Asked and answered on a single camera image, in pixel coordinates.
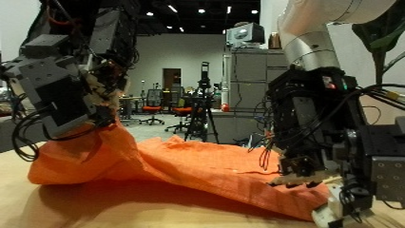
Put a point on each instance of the red ball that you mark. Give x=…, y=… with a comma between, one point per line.
x=225, y=107

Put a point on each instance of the black camera tripod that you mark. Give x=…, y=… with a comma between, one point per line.
x=203, y=104

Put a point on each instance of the orange cloth garment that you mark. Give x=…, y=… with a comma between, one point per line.
x=189, y=164

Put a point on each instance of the ceiling light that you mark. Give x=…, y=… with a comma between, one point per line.
x=201, y=10
x=229, y=9
x=171, y=8
x=149, y=14
x=254, y=11

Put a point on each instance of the grey metal cabinet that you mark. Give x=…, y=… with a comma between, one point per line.
x=247, y=79

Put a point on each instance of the green leafy plant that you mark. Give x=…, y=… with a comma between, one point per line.
x=379, y=34

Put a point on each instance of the grey low ledge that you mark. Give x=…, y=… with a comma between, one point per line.
x=8, y=133

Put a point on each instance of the brown door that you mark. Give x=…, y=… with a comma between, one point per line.
x=170, y=79

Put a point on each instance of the orange seat office chair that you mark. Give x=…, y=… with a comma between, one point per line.
x=151, y=109
x=181, y=110

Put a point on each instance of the copper kettle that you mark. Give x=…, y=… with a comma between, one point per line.
x=274, y=41

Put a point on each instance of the grey box device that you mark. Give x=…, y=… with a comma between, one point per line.
x=246, y=34

